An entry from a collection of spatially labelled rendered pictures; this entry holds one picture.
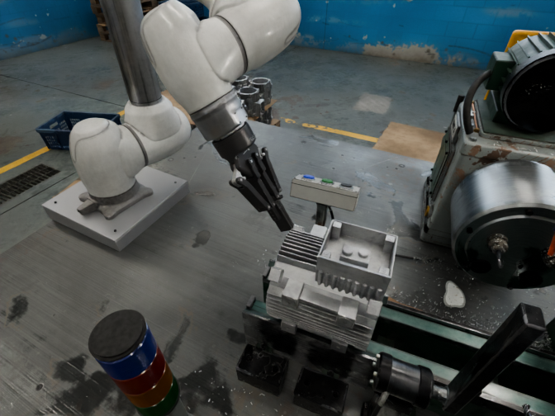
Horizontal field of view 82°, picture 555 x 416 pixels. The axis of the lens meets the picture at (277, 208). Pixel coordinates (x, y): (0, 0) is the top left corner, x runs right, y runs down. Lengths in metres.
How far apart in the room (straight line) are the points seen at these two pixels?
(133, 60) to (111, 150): 0.27
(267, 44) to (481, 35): 5.54
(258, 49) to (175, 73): 0.15
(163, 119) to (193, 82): 0.59
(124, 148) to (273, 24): 0.65
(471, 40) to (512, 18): 0.50
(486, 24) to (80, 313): 5.86
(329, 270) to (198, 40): 0.42
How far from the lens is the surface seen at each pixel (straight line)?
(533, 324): 0.43
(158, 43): 0.55
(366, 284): 0.56
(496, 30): 6.05
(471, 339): 0.81
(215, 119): 0.55
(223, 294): 0.92
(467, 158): 0.95
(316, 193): 0.81
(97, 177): 1.11
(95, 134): 1.07
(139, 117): 1.12
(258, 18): 0.61
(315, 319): 0.61
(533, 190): 0.82
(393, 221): 1.17
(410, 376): 0.58
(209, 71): 0.55
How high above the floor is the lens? 1.55
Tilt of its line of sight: 41 degrees down
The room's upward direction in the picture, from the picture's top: straight up
